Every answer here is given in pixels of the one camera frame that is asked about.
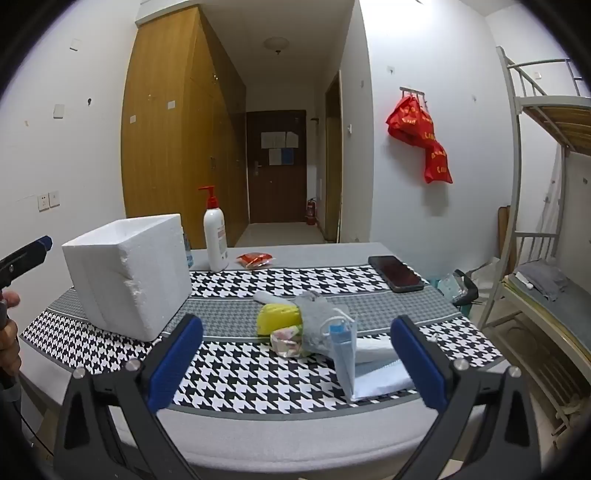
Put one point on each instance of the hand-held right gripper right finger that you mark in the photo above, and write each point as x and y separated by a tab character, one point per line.
422	364

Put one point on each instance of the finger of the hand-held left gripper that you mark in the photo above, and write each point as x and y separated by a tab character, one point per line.
27	258

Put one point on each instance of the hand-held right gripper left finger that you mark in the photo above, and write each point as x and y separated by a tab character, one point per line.
178	364

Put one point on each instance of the white cloth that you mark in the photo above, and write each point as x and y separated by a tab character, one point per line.
374	348

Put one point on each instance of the blue face mask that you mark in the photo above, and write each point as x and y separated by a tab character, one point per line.
345	360

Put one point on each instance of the white foam box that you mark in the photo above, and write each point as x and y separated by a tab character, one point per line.
129	281

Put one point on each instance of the yellow sponge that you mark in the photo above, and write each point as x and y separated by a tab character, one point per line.
277	318

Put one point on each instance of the pastel patterned soft bundle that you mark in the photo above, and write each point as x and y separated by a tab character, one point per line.
286	341

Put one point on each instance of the grey sock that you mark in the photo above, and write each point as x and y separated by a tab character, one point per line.
314	323

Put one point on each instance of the person's left hand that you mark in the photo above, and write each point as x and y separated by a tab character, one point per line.
9	344

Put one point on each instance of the houndstooth table cloth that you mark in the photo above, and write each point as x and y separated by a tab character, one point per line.
240	383

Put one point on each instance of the clear plastic bag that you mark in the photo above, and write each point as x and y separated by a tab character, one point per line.
445	286

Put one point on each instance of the black chair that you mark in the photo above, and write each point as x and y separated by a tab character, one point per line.
468	288

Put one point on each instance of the black smartphone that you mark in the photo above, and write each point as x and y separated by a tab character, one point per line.
397	274

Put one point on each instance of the clear bottle blue label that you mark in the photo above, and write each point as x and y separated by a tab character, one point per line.
186	251

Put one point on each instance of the red snack packet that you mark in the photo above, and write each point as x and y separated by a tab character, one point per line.
254	261

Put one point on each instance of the white lotion pump bottle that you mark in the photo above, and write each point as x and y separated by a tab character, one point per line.
215	240

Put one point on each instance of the grey folded cloth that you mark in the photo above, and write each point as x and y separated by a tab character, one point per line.
545	281

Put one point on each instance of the grey bed mattress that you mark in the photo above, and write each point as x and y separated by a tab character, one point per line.
563	318

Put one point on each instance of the wooden boards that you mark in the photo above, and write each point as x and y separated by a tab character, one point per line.
503	230

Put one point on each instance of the wooden wardrobe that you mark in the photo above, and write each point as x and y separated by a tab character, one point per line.
161	138

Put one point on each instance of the red fire extinguisher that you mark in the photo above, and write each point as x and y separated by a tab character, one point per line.
310	214

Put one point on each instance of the dark brown door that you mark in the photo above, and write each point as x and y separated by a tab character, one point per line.
277	194

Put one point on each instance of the red printed bag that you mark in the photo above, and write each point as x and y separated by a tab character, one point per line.
408	120
437	164

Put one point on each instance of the brown wooden side door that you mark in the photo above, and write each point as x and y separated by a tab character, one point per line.
333	161

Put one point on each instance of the white paper notice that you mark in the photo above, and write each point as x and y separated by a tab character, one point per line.
279	140
292	139
267	141
274	157

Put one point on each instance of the blue paper notice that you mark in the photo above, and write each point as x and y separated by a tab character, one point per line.
287	156

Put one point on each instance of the metal bunk bed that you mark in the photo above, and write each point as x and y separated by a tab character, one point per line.
561	121

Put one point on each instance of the round ceiling lamp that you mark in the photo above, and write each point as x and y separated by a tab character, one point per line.
277	45

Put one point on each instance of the white wall socket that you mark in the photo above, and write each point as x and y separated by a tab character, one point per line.
43	202
54	198

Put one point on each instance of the white wall switch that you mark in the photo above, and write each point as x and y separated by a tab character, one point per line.
58	110

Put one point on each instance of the white wall sticker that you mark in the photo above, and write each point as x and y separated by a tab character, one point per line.
75	44

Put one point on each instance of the metal wall hook rack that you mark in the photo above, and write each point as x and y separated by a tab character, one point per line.
413	91

